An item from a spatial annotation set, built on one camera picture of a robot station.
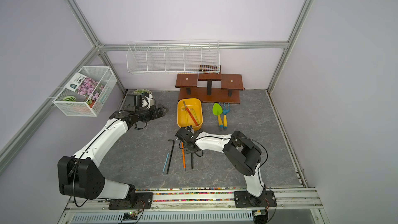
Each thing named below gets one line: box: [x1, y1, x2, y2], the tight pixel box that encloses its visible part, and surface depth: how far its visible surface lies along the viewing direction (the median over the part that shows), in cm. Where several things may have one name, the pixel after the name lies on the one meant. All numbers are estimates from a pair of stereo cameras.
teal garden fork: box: [222, 102, 231, 130], surface depth 106 cm
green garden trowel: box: [212, 102, 224, 128], surface depth 111 cm
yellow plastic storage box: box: [177, 98, 204, 131], surface depth 108 cm
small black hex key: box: [166, 139, 176, 175], surface depth 91 cm
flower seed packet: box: [64, 72, 105, 101], surface depth 76 cm
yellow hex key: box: [185, 109, 189, 126], surface depth 107 cm
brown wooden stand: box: [175, 73, 246, 104], surface depth 111 cm
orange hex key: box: [180, 141, 187, 173], surface depth 88 cm
